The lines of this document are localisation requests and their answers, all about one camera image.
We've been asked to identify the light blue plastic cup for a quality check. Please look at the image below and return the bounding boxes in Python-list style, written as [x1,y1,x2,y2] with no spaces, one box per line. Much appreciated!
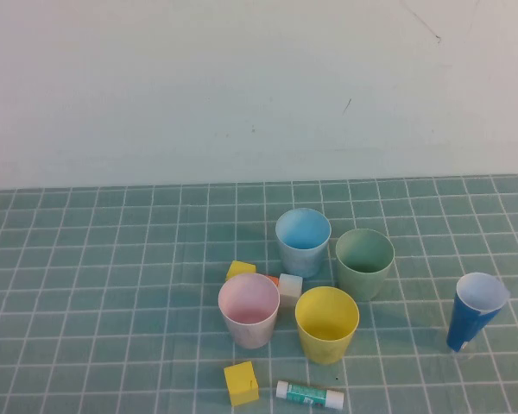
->
[275,208,332,279]

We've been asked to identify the pink plastic cup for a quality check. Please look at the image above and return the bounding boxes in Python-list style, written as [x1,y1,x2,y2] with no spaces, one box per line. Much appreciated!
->
[218,272,281,350]

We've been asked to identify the green plastic cup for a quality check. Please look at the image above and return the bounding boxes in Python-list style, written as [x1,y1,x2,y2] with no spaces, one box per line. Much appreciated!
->
[335,228,396,303]

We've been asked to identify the yellow cube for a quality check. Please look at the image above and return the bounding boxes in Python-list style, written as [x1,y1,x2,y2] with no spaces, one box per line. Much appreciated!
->
[224,260,257,284]
[223,361,260,408]

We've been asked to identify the white cube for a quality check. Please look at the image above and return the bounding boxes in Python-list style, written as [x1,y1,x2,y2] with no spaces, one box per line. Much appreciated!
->
[277,273,304,308]

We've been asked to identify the green checked tablecloth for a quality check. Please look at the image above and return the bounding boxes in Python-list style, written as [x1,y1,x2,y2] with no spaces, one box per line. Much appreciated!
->
[0,174,518,414]

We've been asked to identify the yellow plastic cup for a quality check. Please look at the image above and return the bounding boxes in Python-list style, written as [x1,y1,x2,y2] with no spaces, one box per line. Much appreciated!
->
[294,285,361,367]

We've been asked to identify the white green glue stick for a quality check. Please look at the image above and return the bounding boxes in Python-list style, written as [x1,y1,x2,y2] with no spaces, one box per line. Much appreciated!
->
[275,379,345,410]

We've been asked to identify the blue rolled paper cone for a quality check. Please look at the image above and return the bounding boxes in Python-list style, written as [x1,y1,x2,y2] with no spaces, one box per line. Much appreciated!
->
[445,272,511,361]

